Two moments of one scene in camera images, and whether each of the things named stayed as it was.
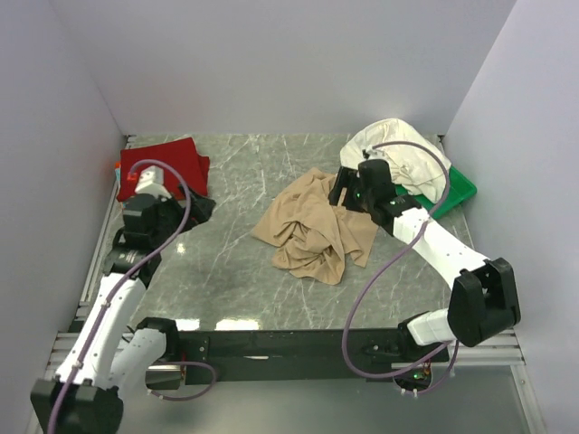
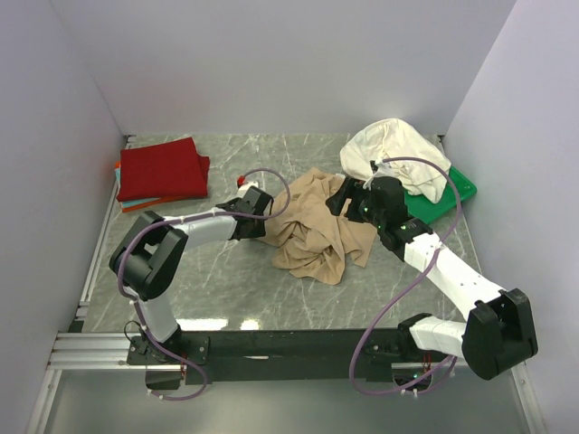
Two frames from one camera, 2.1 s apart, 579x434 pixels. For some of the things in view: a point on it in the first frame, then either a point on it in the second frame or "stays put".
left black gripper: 190,208 to 261,214
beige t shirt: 313,239 stays put
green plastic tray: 460,190 stays put
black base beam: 251,355 stays put
